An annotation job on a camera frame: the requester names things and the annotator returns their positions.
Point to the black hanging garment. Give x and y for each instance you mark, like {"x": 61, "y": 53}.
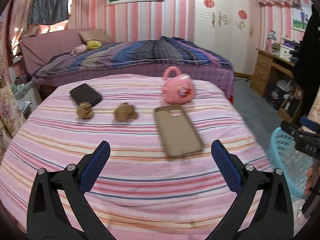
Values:
{"x": 306, "y": 70}

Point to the person's right hand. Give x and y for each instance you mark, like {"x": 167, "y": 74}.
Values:
{"x": 309, "y": 183}

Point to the tan phone case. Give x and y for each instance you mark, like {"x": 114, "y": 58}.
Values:
{"x": 177, "y": 133}

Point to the black box under desk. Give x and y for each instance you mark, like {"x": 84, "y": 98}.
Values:
{"x": 275, "y": 96}

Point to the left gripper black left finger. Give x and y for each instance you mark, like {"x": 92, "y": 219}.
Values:
{"x": 46, "y": 217}

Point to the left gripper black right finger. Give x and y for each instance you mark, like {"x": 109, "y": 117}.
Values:
{"x": 273, "y": 218}

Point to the white wardrobe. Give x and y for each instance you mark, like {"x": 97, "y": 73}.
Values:
{"x": 231, "y": 29}

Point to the floral curtain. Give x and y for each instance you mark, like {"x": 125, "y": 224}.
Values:
{"x": 11, "y": 116}

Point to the yellow plush toy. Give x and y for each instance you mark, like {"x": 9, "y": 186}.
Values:
{"x": 93, "y": 44}

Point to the brown pillow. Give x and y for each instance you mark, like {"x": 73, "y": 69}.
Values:
{"x": 95, "y": 35}

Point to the brown crumpled paper ball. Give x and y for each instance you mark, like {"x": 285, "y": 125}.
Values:
{"x": 85, "y": 110}
{"x": 125, "y": 112}

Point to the white box on desk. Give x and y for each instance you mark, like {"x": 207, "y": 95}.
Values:
{"x": 284, "y": 53}

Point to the black phone wallet case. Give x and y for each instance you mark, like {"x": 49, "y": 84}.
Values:
{"x": 85, "y": 93}

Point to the pink piggy bank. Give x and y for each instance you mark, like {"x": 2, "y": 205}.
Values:
{"x": 178, "y": 88}

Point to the dark grey window curtain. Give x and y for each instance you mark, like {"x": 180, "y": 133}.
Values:
{"x": 48, "y": 12}

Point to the light blue plastic basket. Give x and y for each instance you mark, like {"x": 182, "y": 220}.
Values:
{"x": 294, "y": 164}

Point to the pink plush toy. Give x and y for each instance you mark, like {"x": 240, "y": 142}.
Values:
{"x": 79, "y": 49}

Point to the purple bed with plaid quilt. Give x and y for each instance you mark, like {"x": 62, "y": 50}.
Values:
{"x": 48, "y": 59}

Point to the desk lamp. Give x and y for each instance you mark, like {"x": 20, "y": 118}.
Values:
{"x": 270, "y": 39}

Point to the wooden desk with drawers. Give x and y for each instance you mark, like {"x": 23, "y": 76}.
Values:
{"x": 272, "y": 70}

